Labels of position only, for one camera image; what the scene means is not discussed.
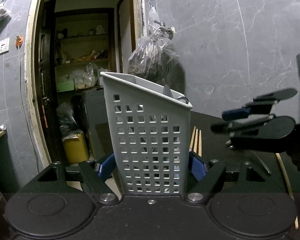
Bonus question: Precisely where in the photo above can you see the metal spoon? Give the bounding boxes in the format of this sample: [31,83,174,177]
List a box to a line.
[251,151,271,176]

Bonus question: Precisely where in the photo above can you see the white perforated utensil basket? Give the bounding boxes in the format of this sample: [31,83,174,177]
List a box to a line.
[101,72,192,195]

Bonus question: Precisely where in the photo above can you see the black slotted spatula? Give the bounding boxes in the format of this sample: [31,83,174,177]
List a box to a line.
[163,84,173,98]

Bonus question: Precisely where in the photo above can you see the long wooden chopstick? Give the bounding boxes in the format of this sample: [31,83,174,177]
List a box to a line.
[275,152,299,230]

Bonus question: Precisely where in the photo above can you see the green box on shelf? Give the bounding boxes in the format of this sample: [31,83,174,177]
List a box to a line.
[57,80,75,93]

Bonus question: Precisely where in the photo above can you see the hanging plastic bag dark contents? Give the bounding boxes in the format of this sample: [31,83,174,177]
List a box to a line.
[127,35,179,82]

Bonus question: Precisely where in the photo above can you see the wall tap fixture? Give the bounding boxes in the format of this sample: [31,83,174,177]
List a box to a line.
[154,20,175,40]

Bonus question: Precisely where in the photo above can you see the orange wall hook ornament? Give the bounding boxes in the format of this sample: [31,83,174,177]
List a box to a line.
[15,35,23,49]

